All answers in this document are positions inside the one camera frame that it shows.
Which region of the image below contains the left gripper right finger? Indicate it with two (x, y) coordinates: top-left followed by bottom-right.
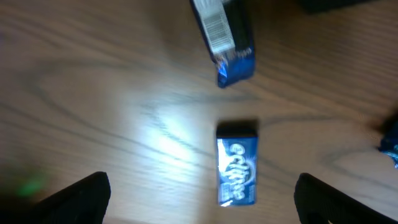
(294, 173), (397, 224)

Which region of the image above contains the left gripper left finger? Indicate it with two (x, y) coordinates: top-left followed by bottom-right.
(1, 172), (111, 224)

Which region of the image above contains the blue Eclipse mint box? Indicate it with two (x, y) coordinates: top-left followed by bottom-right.
(215, 119), (259, 207)

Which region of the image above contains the dark green box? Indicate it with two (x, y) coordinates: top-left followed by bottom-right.
(297, 0), (372, 14)

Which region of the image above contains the blue snack bar wrapper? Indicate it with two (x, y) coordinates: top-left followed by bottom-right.
(378, 121), (397, 169)

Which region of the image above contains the dark blue snack bar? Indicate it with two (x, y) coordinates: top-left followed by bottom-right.
(190, 0), (256, 88)

